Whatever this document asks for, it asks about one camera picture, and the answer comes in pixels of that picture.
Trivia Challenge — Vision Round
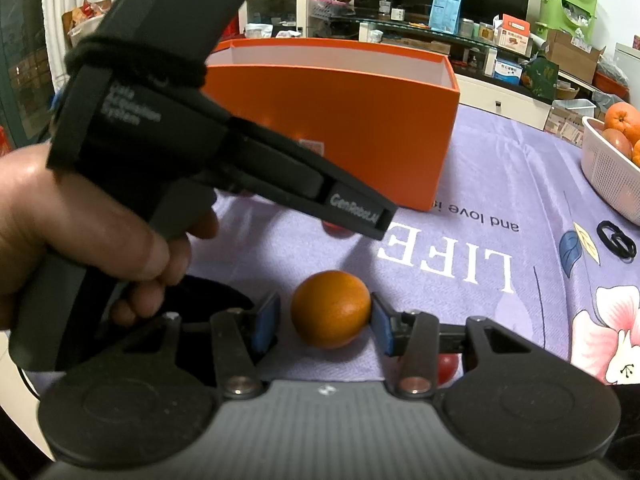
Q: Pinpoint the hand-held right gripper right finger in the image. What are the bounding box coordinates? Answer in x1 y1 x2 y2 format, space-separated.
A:
370 292 533 401

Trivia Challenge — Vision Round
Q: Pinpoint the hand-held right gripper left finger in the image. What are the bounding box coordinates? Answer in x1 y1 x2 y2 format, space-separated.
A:
120 292 282 401

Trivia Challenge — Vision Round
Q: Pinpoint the red cherry tomato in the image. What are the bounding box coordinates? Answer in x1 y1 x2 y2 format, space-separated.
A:
437 352 460 383
321 219 357 238

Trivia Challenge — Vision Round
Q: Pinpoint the orange cardboard box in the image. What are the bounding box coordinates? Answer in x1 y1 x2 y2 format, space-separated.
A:
202 37 461 212

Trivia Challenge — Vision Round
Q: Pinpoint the person's left hand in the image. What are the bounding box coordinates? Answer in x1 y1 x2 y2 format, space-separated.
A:
0 142 221 333

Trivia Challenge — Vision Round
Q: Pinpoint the white cabinet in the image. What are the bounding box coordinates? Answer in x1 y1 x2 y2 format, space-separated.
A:
239 0 321 40

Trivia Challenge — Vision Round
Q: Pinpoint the purple floral tablecloth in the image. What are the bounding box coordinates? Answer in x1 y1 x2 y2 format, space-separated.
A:
20 105 640 401

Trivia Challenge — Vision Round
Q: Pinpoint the pink plastic basket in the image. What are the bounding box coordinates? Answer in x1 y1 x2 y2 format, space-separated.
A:
307 0 356 23

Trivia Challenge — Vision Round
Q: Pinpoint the glass top television stand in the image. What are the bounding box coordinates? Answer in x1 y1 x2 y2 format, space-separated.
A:
310 12 551 131

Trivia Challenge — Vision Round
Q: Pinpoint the white plastic basket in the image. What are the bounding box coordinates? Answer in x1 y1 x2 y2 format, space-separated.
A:
581 116 640 226

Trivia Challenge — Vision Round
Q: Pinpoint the blue white medicine box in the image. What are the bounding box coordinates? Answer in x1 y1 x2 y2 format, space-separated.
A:
492 59 523 85

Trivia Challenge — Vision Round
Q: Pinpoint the dark green box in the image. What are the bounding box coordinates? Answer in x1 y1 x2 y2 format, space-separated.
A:
520 56 560 101

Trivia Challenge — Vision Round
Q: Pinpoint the reddish brown fruit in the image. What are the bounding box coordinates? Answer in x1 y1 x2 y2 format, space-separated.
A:
601 128 633 158

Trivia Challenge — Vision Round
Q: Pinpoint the blue packet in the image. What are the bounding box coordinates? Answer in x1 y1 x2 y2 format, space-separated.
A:
429 0 462 35

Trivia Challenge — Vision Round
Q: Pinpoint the orange white small carton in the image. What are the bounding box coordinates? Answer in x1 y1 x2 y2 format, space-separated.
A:
495 15 532 56

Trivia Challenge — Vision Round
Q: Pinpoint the open cardboard box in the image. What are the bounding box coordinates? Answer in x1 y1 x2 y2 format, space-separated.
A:
542 29 606 85

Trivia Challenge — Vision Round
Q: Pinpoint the black hair tie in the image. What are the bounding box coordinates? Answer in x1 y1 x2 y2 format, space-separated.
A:
596 220 637 260

